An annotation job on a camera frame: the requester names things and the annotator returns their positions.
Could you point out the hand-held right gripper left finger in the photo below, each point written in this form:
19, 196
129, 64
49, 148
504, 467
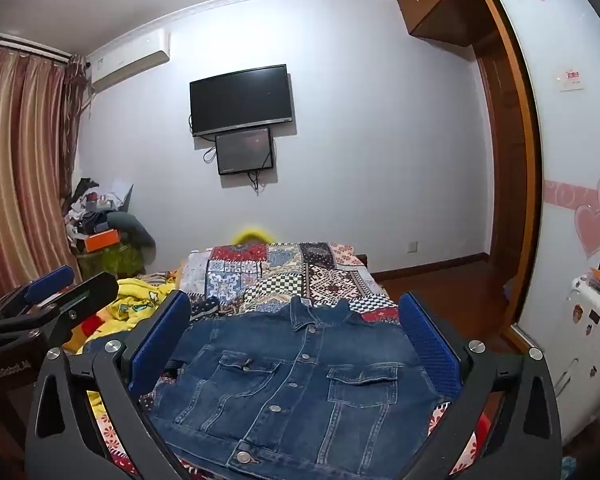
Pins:
161, 345

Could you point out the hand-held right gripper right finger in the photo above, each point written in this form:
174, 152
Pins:
430, 345

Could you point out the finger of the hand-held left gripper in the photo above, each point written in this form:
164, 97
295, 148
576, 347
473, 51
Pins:
55, 277
92, 290

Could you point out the blue denim jacket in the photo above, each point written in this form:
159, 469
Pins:
280, 385

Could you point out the green cloth covered table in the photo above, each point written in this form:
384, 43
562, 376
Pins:
110, 262

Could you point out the yellow cartoon blanket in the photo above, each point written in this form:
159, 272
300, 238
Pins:
135, 300

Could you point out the orange box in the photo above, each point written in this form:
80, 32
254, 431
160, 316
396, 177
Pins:
100, 240

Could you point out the dark grey cushion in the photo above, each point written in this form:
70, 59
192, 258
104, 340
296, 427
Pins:
135, 232

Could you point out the pile of household clutter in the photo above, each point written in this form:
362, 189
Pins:
92, 205

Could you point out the white floral pillow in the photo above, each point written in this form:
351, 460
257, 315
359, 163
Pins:
195, 270

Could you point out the red striped curtain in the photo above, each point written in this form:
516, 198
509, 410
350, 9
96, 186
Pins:
20, 170

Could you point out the yellow plush toy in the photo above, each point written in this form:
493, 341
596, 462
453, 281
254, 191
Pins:
252, 236

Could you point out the white refrigerator with stickers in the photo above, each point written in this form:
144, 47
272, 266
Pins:
590, 355

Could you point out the pink heart decal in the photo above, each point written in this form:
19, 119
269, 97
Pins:
592, 225

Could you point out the wooden door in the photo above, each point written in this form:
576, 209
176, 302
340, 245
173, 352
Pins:
522, 160

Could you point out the white air conditioner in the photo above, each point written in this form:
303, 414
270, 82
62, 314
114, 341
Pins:
130, 60

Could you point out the frosted sliding door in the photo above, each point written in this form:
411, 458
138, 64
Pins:
570, 160

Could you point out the white paper door sticker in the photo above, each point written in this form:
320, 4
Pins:
570, 79

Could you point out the wooden overhead cabinet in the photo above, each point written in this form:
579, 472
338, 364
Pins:
440, 5

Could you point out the white wall socket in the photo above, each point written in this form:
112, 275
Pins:
413, 247

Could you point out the wooden bed frame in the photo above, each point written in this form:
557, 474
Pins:
362, 260

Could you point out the small black wall monitor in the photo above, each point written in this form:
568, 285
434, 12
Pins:
244, 151

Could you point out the black wall television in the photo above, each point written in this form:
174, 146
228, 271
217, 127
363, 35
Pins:
242, 100

